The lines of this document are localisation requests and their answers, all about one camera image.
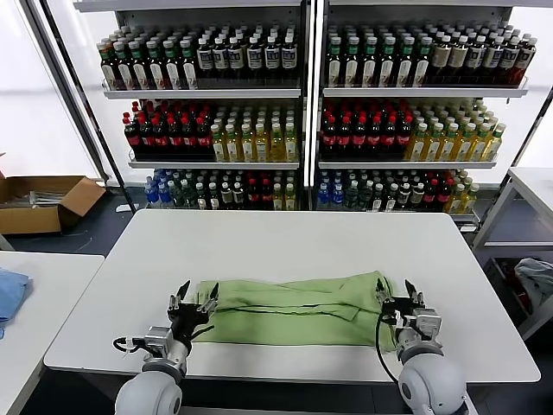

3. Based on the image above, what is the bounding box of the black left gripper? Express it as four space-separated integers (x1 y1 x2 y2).
167 279 220 345

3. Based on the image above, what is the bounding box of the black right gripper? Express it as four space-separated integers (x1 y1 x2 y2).
374 278 429 332

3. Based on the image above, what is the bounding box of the light green printed t-shirt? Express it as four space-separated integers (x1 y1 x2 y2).
189 270 401 351

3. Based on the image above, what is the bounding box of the red cap cola bottle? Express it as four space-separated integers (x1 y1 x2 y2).
259 177 273 210
321 114 338 157
181 111 198 157
167 111 184 157
366 114 384 157
152 111 169 157
246 177 260 210
423 179 438 212
397 114 414 157
337 114 353 157
382 114 398 157
137 111 155 157
352 114 368 157
123 111 140 157
195 111 213 157
435 179 451 212

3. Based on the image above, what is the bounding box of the white grey cloth bundle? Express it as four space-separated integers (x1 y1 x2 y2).
512 257 553 315

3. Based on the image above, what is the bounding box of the open cardboard box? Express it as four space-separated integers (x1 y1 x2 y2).
0 174 107 235

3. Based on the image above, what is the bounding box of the metal rods bundle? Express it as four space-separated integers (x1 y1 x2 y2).
28 188 70 204

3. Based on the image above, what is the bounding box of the blue cloth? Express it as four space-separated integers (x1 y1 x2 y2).
0 266 34 341

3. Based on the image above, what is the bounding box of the metal bottle shelf unit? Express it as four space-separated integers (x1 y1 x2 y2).
317 0 531 217
71 0 310 213

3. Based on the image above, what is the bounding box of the green cap dark tea bottle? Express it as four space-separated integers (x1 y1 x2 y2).
115 39 133 90
131 39 149 90
163 39 182 90
327 35 344 86
413 35 433 86
344 35 361 86
99 39 117 90
396 35 415 86
378 35 397 86
361 35 379 86
147 39 166 90
180 39 199 90

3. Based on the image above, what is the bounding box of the dark bottle beige label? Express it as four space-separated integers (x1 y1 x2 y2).
448 35 470 83
430 35 453 83

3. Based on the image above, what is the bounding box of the reddish tea bottle white label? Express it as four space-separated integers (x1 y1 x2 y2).
517 37 539 86

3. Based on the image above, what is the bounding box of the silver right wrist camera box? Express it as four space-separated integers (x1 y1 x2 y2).
402 306 444 347

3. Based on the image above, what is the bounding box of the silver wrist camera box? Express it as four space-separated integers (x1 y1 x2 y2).
402 306 444 347
143 324 175 360

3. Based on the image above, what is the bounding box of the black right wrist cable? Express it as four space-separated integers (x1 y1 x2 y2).
374 314 401 384

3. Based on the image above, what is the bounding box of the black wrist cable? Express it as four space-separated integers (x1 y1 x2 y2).
112 335 148 354
374 314 401 384

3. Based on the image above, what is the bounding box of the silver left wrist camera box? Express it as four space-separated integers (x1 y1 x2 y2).
143 324 175 360

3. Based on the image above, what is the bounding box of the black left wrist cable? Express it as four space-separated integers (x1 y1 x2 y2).
112 335 148 354

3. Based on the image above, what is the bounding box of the black slanted frame pole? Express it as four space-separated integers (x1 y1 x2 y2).
473 86 553 243
23 0 139 213

